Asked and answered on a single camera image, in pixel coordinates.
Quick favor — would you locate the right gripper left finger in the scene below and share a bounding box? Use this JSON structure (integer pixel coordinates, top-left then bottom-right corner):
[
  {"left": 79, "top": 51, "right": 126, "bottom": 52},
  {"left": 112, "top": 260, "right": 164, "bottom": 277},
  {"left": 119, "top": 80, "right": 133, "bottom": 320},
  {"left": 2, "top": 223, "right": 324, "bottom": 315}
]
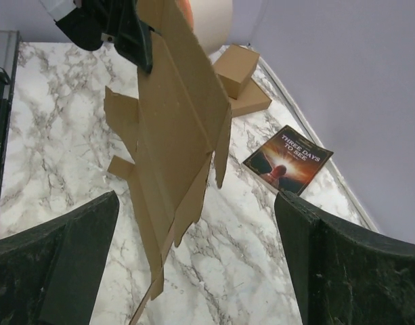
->
[{"left": 0, "top": 191, "right": 120, "bottom": 324}]

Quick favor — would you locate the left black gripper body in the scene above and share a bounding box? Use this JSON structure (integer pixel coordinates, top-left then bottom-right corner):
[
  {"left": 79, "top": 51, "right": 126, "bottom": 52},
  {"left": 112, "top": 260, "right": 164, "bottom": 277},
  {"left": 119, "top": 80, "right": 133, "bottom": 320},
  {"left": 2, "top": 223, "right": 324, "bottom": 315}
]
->
[{"left": 56, "top": 1, "right": 124, "bottom": 51}]

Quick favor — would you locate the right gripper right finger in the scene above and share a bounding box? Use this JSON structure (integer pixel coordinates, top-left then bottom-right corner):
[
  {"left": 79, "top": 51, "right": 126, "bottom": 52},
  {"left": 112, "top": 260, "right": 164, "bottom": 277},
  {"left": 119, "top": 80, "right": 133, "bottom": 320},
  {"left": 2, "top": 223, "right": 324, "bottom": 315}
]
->
[{"left": 274, "top": 191, "right": 415, "bottom": 324}]

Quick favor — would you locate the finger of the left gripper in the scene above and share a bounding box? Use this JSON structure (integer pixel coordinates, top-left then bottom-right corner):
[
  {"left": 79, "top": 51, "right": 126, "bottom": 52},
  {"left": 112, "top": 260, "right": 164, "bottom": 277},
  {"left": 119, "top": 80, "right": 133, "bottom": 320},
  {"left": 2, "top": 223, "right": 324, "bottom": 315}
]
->
[{"left": 114, "top": 0, "right": 153, "bottom": 74}]

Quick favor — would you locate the folded brown cardboard box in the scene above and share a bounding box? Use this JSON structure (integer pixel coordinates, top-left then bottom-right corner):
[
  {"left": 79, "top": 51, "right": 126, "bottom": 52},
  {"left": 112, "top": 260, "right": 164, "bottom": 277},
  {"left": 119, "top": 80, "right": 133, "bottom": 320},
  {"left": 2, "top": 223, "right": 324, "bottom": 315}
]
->
[{"left": 213, "top": 44, "right": 260, "bottom": 100}]

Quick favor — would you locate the flat brown cardboard box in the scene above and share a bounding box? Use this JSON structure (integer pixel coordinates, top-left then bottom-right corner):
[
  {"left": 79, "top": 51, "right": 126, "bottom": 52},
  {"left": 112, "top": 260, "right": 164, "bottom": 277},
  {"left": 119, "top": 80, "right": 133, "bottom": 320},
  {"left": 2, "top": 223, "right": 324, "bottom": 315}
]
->
[{"left": 229, "top": 79, "right": 271, "bottom": 118}]

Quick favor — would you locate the dark paperback book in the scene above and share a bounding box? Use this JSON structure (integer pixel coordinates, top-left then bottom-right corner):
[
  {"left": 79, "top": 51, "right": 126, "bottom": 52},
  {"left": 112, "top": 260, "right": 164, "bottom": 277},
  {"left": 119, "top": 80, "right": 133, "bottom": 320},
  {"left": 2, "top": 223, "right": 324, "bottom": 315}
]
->
[{"left": 242, "top": 125, "right": 333, "bottom": 195}]

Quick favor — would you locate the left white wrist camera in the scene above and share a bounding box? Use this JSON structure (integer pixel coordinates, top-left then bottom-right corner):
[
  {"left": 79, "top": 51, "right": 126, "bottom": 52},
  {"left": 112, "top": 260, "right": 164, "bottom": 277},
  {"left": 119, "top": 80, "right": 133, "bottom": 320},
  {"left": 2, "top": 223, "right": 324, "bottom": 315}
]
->
[{"left": 39, "top": 0, "right": 78, "bottom": 22}]

